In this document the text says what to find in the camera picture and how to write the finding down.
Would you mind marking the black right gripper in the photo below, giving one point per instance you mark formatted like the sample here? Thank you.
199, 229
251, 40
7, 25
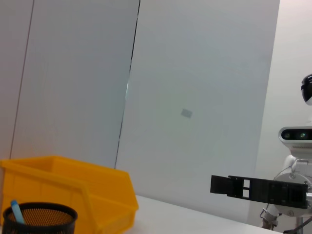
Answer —
287, 195

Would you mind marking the light blue scissors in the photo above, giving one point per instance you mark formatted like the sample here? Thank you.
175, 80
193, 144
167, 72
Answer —
17, 210

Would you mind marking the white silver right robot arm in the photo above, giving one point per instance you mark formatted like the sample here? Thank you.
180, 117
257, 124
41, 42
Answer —
292, 174

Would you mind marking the black mesh pen holder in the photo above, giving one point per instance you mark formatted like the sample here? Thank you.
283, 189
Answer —
48, 226

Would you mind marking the white black-faced humanoid robot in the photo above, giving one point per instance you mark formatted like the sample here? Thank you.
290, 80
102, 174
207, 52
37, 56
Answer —
307, 90

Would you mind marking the yellow plastic bin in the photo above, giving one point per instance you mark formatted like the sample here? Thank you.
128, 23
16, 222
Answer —
73, 180

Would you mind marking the small grey wall sticker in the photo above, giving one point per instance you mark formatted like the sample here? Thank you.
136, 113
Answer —
187, 112

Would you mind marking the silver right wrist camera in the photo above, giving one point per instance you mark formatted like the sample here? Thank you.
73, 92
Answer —
297, 135

